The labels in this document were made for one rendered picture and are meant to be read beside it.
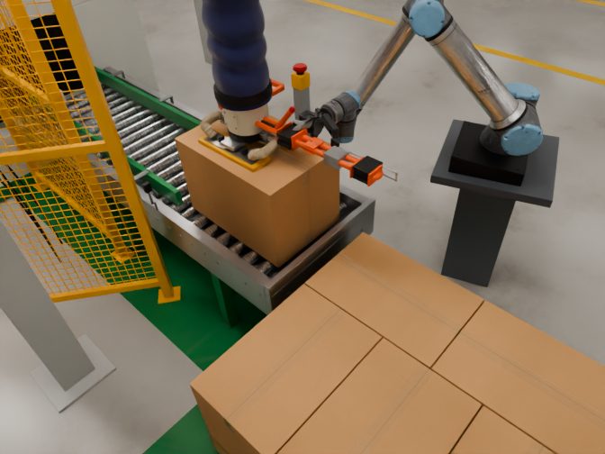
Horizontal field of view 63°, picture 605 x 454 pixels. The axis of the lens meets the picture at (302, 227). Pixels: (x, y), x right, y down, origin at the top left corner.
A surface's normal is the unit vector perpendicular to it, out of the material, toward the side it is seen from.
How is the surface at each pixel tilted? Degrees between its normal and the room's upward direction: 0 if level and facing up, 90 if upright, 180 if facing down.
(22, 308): 90
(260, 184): 0
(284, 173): 0
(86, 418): 0
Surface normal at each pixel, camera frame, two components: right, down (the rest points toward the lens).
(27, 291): 0.73, 0.44
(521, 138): -0.13, 0.74
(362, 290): -0.05, -0.73
